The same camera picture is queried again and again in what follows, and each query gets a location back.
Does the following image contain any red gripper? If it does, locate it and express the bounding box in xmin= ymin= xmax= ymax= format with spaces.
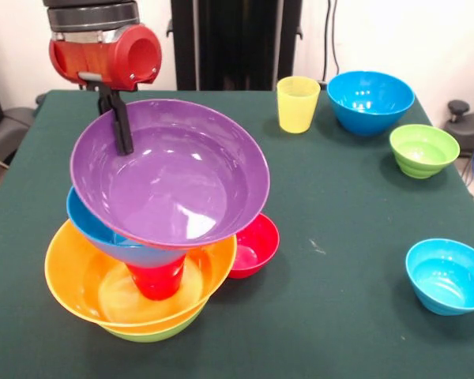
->
xmin=49 ymin=24 xmax=163 ymax=156

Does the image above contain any large purple bowl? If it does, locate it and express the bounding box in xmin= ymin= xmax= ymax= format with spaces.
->
xmin=70 ymin=98 xmax=271 ymax=251

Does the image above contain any large orange bowl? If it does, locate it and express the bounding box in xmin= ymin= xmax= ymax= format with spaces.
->
xmin=43 ymin=219 xmax=238 ymax=335

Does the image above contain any red cup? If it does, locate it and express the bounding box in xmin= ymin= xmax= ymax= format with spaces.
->
xmin=126 ymin=254 xmax=187 ymax=302

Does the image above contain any dark gray stand base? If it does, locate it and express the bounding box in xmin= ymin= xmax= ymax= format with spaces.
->
xmin=0 ymin=106 xmax=36 ymax=165

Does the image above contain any yellow cup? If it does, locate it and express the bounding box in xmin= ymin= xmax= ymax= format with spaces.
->
xmin=276 ymin=76 xmax=322 ymax=134

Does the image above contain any small red bowl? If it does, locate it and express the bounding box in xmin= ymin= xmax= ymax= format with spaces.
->
xmin=225 ymin=212 xmax=281 ymax=280

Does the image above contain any large green bowl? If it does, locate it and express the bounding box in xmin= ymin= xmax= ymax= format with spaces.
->
xmin=106 ymin=306 xmax=206 ymax=343

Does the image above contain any dark green tablecloth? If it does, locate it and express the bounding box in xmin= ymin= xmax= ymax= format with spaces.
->
xmin=0 ymin=89 xmax=474 ymax=379

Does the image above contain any small green bowl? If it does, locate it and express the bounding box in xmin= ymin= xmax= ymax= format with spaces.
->
xmin=389 ymin=123 xmax=461 ymax=180

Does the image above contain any black stand base with knob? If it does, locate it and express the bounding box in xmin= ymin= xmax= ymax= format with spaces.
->
xmin=440 ymin=99 xmax=474 ymax=158

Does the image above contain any small light blue bowl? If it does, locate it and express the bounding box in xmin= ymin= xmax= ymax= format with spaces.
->
xmin=404 ymin=238 xmax=474 ymax=317

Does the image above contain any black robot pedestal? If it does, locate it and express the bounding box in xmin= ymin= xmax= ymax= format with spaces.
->
xmin=166 ymin=0 xmax=303 ymax=92

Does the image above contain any black wall cable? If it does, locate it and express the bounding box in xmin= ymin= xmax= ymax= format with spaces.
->
xmin=322 ymin=0 xmax=340 ymax=84

